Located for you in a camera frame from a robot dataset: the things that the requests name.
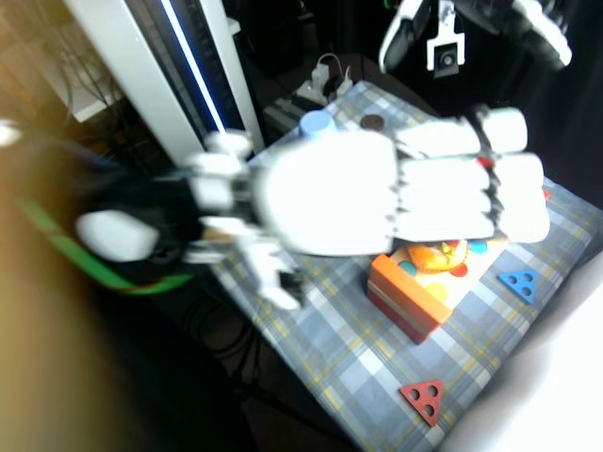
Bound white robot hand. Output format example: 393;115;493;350
235;105;552;311
379;0;574;74

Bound toy fruit tart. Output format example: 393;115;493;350
405;239;467;274

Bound orange toy box with dots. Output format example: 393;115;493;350
366;187;552;347

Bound light blue plastic cup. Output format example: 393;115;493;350
299;110;336;140

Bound grey ridged box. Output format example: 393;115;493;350
263;96;302;137

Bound white power strip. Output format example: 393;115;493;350
294;52;354;105

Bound blue plaid tablecloth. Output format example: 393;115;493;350
206;79;595;452

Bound blue triangle block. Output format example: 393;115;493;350
497;269;542;306

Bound white column with blue stripe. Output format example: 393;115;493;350
63;0;265;164

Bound red triangle block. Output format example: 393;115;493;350
399;379;446;428

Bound white rounded shell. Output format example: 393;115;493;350
437;291;603;452

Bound white-framed wrist camera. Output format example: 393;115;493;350
426;0;467;79

